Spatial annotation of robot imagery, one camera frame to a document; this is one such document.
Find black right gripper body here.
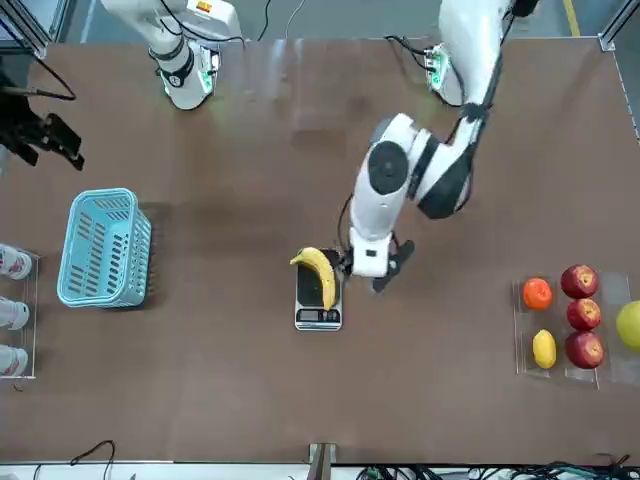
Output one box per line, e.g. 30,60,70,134
0,94,52,151

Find yellow banana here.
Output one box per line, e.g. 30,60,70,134
289,246,337,311

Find silver digital kitchen scale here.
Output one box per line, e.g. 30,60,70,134
293,247,344,332

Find light blue plastic basket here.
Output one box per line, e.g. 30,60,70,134
56,187,153,309

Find white bottle red print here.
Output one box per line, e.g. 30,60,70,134
0,295,30,331
0,344,29,377
0,243,33,280

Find orange fruit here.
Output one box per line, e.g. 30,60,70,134
522,277,554,311

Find clear acrylic bottle shelf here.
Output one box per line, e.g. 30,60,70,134
0,249,40,381

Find yellow lemon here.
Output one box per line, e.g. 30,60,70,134
532,329,557,370

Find red apple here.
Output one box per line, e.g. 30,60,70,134
566,298,602,332
560,264,600,300
564,330,605,370

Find clear acrylic stepped stand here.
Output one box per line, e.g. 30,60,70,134
512,272,640,391

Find large green apple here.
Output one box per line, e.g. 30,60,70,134
615,300,640,351

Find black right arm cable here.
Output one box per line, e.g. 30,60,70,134
0,55,77,102

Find aluminium frame post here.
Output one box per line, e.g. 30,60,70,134
307,442,339,480

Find tangle of black cables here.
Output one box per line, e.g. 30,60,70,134
359,452,640,480

